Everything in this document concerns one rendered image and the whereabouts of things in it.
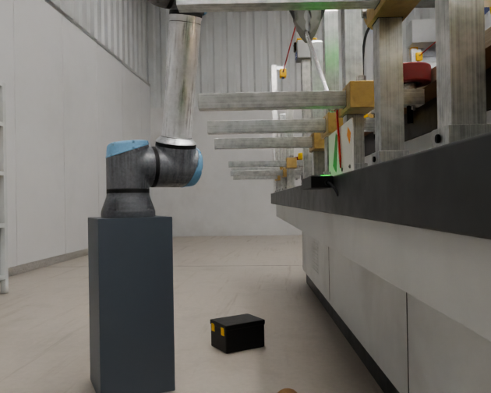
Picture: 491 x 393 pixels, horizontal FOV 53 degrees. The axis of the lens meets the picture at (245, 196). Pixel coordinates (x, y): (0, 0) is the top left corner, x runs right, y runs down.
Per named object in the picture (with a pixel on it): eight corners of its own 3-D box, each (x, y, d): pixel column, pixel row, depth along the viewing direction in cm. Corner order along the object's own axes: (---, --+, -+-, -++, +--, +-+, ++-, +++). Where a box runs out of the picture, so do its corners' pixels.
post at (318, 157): (314, 197, 147) (311, 39, 148) (312, 197, 151) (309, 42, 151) (326, 197, 147) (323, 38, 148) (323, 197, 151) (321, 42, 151)
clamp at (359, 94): (350, 107, 90) (349, 80, 90) (337, 119, 104) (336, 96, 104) (380, 107, 90) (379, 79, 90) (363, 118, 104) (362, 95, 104)
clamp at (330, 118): (326, 132, 115) (325, 111, 115) (317, 139, 129) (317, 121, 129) (351, 132, 115) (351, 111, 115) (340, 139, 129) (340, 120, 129)
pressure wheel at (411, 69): (395, 120, 91) (394, 58, 91) (383, 126, 99) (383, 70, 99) (439, 119, 91) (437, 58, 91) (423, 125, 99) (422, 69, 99)
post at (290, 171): (287, 193, 247) (285, 98, 248) (287, 193, 251) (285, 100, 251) (294, 192, 247) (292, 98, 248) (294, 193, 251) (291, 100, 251)
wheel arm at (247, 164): (228, 168, 244) (227, 160, 244) (228, 169, 247) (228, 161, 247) (316, 167, 244) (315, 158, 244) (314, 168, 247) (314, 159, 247)
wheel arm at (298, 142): (214, 151, 144) (213, 136, 144) (215, 152, 147) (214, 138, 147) (362, 148, 144) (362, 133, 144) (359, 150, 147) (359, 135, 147)
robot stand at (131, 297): (100, 405, 158) (97, 218, 159) (90, 379, 181) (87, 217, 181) (174, 391, 169) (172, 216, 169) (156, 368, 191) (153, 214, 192)
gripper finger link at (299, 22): (305, 48, 114) (304, 8, 114) (308, 40, 108) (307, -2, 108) (291, 49, 114) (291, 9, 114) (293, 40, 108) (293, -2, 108)
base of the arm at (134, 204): (105, 218, 163) (105, 188, 163) (97, 217, 180) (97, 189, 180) (161, 216, 171) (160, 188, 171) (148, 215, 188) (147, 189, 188)
